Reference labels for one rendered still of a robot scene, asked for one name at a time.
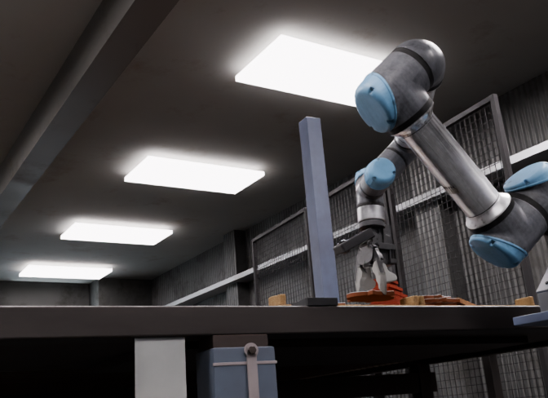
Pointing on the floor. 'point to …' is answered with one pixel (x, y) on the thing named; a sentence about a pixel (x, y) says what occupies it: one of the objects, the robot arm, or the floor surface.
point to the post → (318, 209)
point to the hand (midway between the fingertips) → (370, 295)
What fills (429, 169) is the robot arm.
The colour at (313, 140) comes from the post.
